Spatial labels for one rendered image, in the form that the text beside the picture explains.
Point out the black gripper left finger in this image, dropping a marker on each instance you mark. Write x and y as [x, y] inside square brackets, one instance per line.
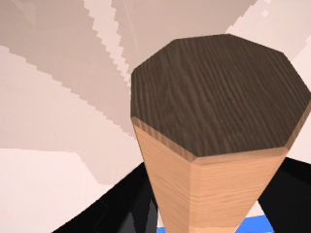
[127, 207]

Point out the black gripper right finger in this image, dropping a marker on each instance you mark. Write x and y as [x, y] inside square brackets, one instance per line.
[286, 202]

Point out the blue flat strip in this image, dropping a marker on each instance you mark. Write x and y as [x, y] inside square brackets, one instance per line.
[256, 224]

